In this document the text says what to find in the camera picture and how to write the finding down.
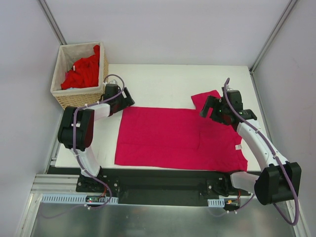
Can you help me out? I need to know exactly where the magenta t shirt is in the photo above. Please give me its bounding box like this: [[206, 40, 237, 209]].
[[115, 90, 248, 172]]

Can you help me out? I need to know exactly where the wicker laundry basket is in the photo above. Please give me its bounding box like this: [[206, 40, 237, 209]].
[[50, 41, 109, 109]]

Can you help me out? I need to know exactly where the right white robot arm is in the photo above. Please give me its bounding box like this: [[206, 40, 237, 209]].
[[200, 90, 302, 205]]

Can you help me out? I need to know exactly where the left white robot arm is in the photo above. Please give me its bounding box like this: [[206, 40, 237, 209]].
[[57, 84, 135, 192]]

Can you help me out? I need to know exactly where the red t shirt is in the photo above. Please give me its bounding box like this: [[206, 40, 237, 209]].
[[61, 45, 100, 90]]

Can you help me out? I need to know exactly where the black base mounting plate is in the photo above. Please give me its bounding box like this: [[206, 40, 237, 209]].
[[48, 167, 250, 206]]

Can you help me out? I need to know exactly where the right white cable duct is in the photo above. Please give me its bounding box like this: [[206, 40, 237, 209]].
[[207, 198, 225, 208]]

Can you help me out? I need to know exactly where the white cable duct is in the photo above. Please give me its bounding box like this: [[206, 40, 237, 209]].
[[41, 194, 119, 205], [207, 198, 225, 208]]

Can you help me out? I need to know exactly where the left aluminium frame post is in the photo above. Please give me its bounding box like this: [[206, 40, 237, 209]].
[[37, 0, 67, 45]]

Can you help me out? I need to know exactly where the aluminium frame post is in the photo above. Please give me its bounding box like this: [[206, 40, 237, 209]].
[[37, 0, 67, 45], [249, 0, 299, 75]]

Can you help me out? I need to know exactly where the left white cable duct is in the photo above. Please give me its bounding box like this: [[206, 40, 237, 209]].
[[41, 194, 119, 205]]

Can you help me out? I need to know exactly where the right aluminium frame post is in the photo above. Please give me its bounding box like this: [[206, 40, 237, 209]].
[[249, 0, 299, 75]]

